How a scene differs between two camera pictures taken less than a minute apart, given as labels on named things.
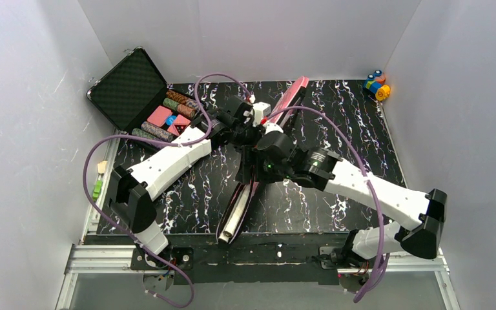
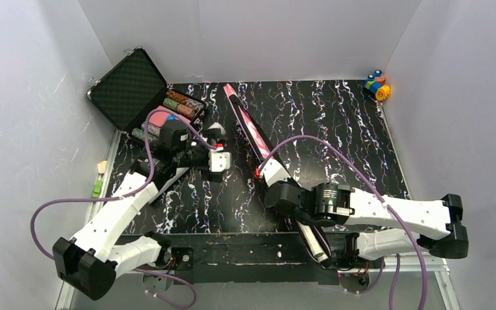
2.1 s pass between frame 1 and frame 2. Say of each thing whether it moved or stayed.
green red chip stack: stayed
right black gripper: moved
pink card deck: stayed
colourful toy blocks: stayed
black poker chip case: stayed
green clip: stayed
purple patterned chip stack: stayed
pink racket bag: moved
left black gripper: moved
